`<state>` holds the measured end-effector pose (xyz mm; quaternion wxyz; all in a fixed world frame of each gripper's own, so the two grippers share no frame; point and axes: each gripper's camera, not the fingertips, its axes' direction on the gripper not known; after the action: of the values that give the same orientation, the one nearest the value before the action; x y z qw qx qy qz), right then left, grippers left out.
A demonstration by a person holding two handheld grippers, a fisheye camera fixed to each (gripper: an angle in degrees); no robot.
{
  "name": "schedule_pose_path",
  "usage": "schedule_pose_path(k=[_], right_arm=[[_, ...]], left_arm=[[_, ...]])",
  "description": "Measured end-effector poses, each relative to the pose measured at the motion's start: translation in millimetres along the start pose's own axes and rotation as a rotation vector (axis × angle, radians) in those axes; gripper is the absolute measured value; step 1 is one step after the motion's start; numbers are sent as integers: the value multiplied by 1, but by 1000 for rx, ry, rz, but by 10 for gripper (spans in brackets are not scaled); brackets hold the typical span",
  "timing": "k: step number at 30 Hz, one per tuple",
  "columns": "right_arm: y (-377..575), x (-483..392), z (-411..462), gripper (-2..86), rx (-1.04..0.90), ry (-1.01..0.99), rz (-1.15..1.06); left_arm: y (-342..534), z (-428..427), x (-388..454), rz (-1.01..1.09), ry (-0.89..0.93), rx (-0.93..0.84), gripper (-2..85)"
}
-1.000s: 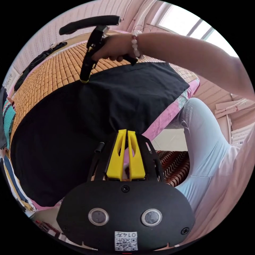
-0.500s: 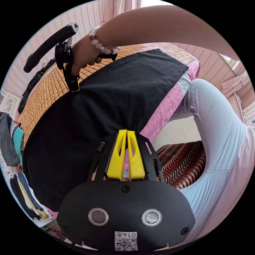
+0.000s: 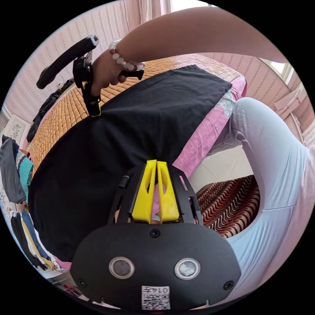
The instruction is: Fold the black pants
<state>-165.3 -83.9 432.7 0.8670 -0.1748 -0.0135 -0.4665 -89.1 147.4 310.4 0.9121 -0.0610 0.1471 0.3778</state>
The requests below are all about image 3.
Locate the person's right forearm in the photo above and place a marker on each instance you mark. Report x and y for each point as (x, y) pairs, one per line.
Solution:
(197, 32)

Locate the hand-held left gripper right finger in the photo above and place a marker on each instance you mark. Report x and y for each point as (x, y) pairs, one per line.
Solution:
(169, 197)

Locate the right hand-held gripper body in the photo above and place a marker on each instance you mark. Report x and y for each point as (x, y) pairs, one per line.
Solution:
(83, 71)

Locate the pile of clothes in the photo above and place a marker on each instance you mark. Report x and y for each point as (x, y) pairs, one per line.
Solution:
(29, 233)
(9, 167)

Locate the window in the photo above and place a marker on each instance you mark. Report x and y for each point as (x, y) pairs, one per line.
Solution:
(280, 70)
(187, 5)

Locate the person's body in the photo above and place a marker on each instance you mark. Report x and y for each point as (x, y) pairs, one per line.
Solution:
(270, 172)

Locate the person's right hand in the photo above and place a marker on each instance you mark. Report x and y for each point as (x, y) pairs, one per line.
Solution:
(105, 71)

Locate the heap of black clothes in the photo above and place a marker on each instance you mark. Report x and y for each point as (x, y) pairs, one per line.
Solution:
(46, 105)

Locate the pink curtain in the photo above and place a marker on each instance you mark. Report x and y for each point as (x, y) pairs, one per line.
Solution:
(155, 12)

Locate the wavy striped rug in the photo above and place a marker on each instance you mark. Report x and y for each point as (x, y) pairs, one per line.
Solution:
(228, 204)

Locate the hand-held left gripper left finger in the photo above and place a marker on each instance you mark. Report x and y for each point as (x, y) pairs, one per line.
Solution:
(144, 194)

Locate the black pants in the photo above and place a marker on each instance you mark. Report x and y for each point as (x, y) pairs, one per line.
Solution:
(135, 110)

